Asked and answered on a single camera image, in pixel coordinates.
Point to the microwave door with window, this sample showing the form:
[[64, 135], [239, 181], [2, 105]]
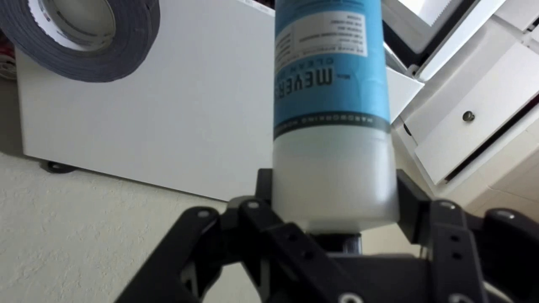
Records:
[[443, 34]]

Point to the red can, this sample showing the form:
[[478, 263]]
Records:
[[7, 59]]

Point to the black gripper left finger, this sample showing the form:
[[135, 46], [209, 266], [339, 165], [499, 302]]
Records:
[[190, 229]]

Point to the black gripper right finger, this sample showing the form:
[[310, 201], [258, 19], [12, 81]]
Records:
[[455, 241]]

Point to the white drawer cabinet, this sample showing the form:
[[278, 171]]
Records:
[[482, 128]]

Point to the black tape roll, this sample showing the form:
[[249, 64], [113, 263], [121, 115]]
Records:
[[84, 53]]

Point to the white microwave oven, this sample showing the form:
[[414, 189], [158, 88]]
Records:
[[185, 123]]

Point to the white bottle with blue label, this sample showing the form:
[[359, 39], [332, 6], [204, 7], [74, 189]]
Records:
[[330, 112]]

